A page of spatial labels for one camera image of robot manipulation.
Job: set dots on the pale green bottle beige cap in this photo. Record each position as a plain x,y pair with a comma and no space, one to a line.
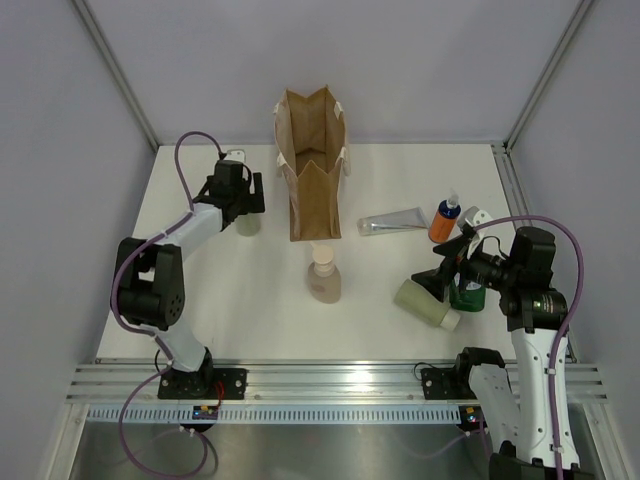
248,225

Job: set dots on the green dish soap bottle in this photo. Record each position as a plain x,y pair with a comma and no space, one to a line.
470,299

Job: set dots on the aluminium mounting rail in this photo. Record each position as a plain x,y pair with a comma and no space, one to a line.
347,383

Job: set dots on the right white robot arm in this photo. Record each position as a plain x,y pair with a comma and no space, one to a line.
528,425

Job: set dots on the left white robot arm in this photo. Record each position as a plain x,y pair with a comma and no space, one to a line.
148,295

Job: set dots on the orange spray bottle blue top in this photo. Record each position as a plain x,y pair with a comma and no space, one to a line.
445,218

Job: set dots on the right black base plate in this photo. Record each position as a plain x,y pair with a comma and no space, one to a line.
444,384

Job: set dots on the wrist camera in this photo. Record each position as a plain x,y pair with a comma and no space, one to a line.
236,154
469,220

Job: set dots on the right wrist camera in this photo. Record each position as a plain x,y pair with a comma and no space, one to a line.
469,220

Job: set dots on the aluminium frame post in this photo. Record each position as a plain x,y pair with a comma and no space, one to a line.
90,23
560,50

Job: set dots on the brown canvas tote bag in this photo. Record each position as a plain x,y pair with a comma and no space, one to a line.
311,138

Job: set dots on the slotted white cable duct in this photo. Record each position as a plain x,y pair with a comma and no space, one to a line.
279,414

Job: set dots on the beige pump dispenser bottle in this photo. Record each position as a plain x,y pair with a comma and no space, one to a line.
323,276

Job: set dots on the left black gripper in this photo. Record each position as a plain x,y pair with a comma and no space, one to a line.
253,202

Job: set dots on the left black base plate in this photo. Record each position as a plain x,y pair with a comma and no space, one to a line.
230,383

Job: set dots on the right aluminium frame post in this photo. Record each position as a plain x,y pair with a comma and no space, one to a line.
560,50

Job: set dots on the silver squeeze tube clear cap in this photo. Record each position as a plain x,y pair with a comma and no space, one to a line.
398,221

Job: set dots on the pale green bottle white cap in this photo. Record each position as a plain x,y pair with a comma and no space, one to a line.
416,300

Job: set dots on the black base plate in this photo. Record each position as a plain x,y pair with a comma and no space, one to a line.
230,383
444,384

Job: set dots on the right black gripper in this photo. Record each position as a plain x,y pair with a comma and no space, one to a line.
436,280

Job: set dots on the left aluminium frame post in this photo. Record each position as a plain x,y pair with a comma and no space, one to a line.
90,23

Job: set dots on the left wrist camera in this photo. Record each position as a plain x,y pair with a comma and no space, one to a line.
236,154

